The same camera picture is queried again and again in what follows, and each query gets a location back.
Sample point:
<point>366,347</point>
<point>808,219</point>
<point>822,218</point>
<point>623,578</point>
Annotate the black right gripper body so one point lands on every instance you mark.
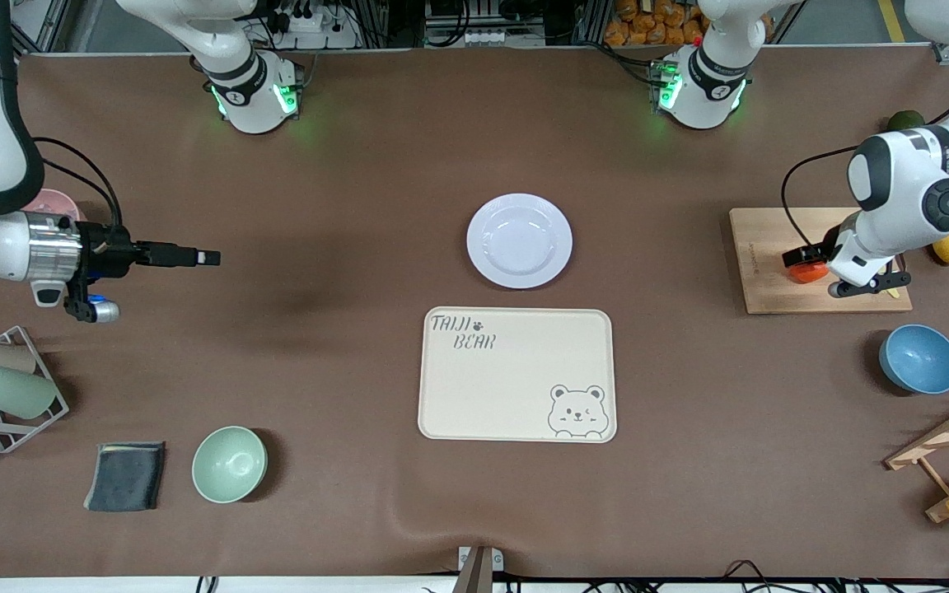
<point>109,249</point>

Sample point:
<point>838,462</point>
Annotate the dark grey folded cloth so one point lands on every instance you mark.
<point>124,476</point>

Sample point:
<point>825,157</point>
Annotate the bamboo cutting board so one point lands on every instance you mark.
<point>771,272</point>

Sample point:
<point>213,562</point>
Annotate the orange mandarin fruit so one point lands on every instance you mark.
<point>808,273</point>

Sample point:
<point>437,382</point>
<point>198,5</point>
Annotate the white empty power strip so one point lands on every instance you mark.
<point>503,38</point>

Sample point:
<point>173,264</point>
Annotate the cream tray with bear print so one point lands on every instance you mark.
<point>516,379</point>

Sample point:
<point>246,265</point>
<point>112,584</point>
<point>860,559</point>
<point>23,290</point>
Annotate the blue bowl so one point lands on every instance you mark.
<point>919,358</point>

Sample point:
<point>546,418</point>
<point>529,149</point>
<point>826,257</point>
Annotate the bag of orange fruit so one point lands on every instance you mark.
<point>647,25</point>

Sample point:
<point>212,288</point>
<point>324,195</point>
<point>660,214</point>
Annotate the wooden peg rack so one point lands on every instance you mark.
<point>944,432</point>

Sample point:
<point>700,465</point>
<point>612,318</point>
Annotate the mint green cup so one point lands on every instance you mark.
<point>13,392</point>

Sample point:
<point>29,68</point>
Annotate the pink bowl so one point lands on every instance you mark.
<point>54,202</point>

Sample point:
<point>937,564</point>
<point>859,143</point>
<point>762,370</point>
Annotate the white power strip with plugs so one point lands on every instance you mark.
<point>318,29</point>

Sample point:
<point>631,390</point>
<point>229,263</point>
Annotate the pale lavender round plate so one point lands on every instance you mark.
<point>519,241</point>

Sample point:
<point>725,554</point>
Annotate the pale green bowl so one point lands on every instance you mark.
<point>229,465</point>

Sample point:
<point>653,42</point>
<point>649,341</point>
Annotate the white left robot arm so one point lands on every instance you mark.
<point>895,181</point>

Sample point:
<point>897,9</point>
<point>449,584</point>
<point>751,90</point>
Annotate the dark green lime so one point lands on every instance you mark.
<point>905,120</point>

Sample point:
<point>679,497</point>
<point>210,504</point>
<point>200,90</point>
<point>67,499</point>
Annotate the grey table edge bracket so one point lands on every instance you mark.
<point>479,564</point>

